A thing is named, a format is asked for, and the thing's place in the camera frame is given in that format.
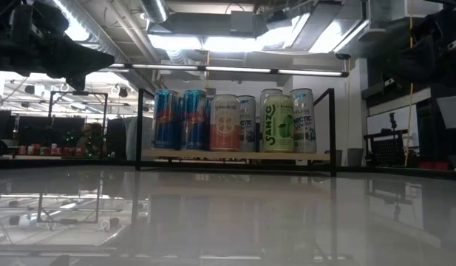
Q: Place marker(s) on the light blue Red Bull can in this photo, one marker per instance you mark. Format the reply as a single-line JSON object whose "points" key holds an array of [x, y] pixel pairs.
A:
{"points": [[194, 122]]}

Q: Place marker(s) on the green beverage can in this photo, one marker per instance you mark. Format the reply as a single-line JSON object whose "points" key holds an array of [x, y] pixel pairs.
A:
{"points": [[278, 125]]}

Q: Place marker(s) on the pink beverage can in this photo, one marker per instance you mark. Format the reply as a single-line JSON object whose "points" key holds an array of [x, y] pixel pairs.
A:
{"points": [[225, 125]]}

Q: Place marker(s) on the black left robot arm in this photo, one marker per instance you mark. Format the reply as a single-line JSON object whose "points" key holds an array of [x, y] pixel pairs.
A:
{"points": [[24, 22]]}

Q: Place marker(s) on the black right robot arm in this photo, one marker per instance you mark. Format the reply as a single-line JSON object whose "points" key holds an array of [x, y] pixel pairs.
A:
{"points": [[445, 22]]}

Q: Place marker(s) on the wooden shelf board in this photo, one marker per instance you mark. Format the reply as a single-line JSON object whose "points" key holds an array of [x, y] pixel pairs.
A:
{"points": [[235, 155]]}

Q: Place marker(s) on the grey angled panel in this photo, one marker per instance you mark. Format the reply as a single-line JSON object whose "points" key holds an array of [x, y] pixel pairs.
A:
{"points": [[453, 111]]}

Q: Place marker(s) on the dark computer monitor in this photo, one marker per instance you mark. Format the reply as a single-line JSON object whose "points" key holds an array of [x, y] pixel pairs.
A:
{"points": [[67, 129], [35, 129]]}

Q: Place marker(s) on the person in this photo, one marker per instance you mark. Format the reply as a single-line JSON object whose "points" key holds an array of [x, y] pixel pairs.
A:
{"points": [[89, 138]]}

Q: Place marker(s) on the black equipment cart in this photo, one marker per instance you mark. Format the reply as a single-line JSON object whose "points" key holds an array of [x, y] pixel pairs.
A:
{"points": [[388, 151]]}

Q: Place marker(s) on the red crate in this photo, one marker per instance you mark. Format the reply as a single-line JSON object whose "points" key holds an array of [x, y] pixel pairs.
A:
{"points": [[434, 165]]}

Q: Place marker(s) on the grey draped cover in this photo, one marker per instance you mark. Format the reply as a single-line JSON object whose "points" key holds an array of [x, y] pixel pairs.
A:
{"points": [[131, 136]]}

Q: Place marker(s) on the grey bin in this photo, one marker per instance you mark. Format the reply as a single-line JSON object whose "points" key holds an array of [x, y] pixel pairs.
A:
{"points": [[356, 157], [339, 157]]}

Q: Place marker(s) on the ceiling light fixture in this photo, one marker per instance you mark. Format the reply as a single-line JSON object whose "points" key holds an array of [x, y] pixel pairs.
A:
{"points": [[220, 43]]}

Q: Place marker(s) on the overhead light bar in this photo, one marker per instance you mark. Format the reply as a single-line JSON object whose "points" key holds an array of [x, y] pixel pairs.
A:
{"points": [[235, 69]]}

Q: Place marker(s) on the grey junction box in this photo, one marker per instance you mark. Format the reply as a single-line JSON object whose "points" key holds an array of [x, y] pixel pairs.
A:
{"points": [[242, 22]]}

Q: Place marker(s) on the grey rectangular air duct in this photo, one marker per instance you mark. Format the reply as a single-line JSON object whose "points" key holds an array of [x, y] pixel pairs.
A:
{"points": [[397, 9]]}

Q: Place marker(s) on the black metal frame stand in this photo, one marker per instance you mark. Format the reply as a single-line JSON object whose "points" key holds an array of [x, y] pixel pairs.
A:
{"points": [[105, 111]]}

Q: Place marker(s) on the white wall board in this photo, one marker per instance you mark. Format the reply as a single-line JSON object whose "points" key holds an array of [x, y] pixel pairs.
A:
{"points": [[379, 122]]}

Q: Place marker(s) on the small silver round duct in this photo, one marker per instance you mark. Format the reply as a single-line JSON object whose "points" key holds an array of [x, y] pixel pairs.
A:
{"points": [[155, 9]]}

